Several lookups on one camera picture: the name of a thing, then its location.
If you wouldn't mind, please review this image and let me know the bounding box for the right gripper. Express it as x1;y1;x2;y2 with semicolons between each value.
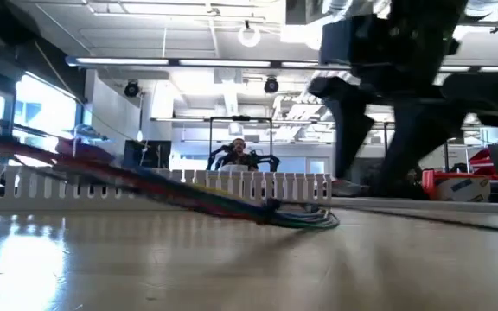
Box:
308;0;498;198

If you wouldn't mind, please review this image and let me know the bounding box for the black zip tie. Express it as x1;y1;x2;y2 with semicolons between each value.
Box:
259;197;284;225

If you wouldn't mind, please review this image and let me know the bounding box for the white slotted cable raceway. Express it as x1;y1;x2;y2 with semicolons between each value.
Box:
0;165;333;213

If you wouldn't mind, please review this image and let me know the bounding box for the red wire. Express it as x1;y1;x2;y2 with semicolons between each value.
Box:
0;131;276;221

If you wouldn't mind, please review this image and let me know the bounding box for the grey black work glove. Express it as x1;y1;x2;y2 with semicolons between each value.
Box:
330;172;423;200

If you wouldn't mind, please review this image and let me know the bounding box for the orange tape dispenser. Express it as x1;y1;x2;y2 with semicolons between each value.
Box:
420;169;492;203

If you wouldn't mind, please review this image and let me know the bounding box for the white flat raceway cover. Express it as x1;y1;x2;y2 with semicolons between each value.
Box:
330;197;498;217

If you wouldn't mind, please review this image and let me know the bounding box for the red storage bin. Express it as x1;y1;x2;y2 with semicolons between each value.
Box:
54;137;116;165
468;149;498;176

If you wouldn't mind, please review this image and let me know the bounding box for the ceiling ventilation box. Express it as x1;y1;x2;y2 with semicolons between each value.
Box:
280;0;349;51

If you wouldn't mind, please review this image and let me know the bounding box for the person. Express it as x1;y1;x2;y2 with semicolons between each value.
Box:
225;137;261;172

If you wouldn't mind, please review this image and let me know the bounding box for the long ceiling light strip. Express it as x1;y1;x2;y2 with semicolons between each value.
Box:
65;55;498;73

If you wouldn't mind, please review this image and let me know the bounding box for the black monitor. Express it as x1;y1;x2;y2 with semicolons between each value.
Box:
122;139;173;170

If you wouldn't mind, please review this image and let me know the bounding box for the black background station frame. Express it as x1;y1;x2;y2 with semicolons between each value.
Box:
208;114;275;172

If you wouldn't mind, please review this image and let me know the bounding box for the white coiled ceiling cable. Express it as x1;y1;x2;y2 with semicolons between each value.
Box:
237;24;262;48

